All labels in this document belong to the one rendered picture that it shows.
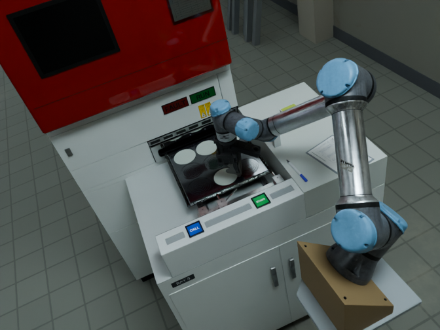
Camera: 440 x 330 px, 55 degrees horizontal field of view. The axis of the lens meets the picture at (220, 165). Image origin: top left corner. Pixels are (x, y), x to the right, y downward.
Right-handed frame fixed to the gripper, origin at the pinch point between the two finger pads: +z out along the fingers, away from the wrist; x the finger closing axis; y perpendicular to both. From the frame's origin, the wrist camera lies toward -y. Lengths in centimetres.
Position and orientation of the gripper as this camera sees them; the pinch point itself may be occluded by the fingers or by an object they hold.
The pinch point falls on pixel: (241, 173)
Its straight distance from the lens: 171.5
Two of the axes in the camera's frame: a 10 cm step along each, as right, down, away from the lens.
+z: 2.0, 7.2, 6.7
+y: -9.7, 0.2, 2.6
